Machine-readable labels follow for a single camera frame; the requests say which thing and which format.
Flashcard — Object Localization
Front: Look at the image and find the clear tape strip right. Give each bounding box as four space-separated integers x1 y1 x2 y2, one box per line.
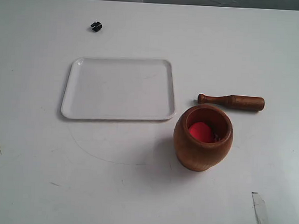
251 192 268 224

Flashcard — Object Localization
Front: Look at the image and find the white rectangular plastic tray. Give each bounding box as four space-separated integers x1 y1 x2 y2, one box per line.
61 57 176 121

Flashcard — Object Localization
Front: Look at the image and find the red ball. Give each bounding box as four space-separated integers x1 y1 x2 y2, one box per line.
189 122 214 143

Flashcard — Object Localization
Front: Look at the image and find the brown wooden pestle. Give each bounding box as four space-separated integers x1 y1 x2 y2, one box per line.
197 94 265 112

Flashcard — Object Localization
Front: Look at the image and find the brown wooden mortar bowl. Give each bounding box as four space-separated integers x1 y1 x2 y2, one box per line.
173 104 234 171

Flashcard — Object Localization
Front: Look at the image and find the small black plastic clip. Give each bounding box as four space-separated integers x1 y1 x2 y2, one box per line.
90 21 103 32

